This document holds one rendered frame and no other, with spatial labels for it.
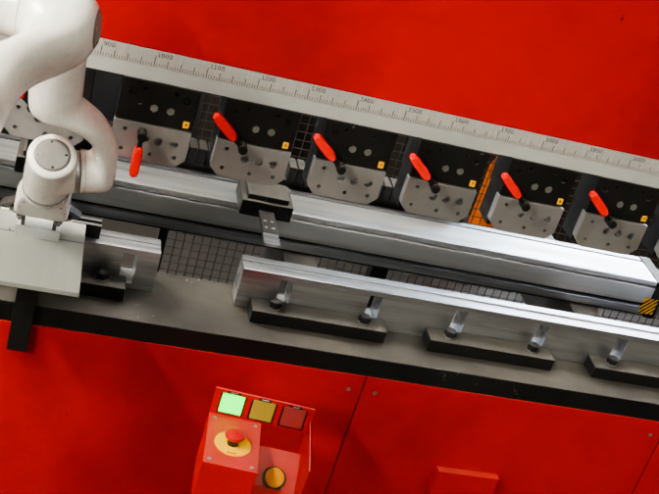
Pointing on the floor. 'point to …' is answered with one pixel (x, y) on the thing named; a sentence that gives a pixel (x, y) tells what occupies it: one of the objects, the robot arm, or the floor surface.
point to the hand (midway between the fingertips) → (39, 219)
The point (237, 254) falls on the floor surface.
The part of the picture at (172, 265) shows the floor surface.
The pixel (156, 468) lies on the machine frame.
